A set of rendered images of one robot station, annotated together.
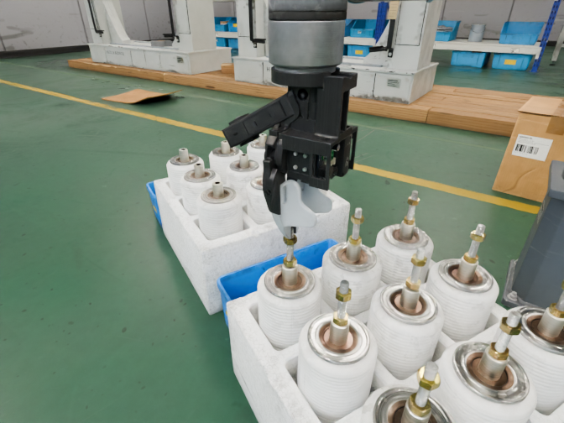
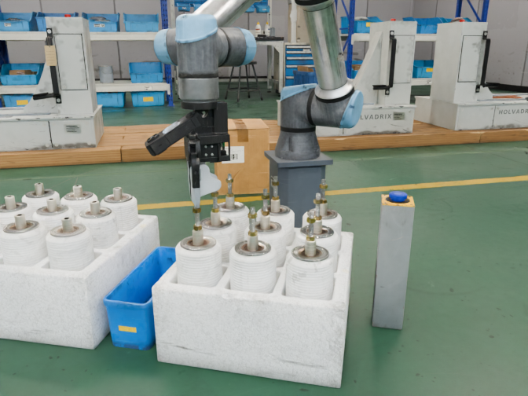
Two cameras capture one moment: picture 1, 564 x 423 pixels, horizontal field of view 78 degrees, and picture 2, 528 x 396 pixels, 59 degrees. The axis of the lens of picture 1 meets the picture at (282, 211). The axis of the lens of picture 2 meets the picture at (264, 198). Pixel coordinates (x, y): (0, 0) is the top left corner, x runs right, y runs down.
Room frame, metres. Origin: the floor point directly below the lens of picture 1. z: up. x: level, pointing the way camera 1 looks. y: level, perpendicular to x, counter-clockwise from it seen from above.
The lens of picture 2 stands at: (-0.31, 0.57, 0.64)
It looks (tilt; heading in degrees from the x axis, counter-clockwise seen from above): 18 degrees down; 312
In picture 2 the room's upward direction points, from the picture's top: straight up
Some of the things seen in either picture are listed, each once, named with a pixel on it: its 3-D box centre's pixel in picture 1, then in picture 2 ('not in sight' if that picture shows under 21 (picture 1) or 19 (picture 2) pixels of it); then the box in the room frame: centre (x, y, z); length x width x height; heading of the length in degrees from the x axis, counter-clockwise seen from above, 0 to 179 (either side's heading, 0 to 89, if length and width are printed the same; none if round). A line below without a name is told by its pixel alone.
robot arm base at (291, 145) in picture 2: not in sight; (297, 140); (0.62, -0.64, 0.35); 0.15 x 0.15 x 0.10
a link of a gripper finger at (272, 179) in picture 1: (279, 177); (194, 165); (0.38, 0.00, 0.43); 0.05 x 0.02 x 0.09; 147
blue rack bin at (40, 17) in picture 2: not in sight; (58, 22); (4.92, -1.97, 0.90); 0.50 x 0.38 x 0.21; 146
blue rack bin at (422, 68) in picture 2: not in sight; (420, 68); (2.41, -5.59, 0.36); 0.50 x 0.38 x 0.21; 144
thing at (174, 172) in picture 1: (189, 190); not in sight; (0.87, 0.26, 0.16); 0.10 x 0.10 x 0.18
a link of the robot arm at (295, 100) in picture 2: not in sight; (300, 104); (0.62, -0.64, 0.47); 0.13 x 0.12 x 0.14; 9
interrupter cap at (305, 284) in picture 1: (289, 280); (198, 243); (0.39, -0.01, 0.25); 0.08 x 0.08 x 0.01
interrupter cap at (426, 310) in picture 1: (408, 303); (265, 227); (0.35, -0.17, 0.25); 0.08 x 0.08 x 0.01
